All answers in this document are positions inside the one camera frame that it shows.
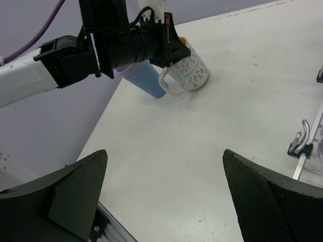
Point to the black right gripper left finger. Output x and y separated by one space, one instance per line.
60 206

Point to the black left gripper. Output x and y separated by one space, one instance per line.
143 39

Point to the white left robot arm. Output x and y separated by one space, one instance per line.
61 62

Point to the lavender plastic cup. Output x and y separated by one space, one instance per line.
129 70

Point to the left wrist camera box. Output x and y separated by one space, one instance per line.
156 5

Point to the silver metal dish rack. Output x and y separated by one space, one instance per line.
307 147

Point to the light blue plastic cup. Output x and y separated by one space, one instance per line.
146 79

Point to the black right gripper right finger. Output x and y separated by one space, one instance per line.
271 206

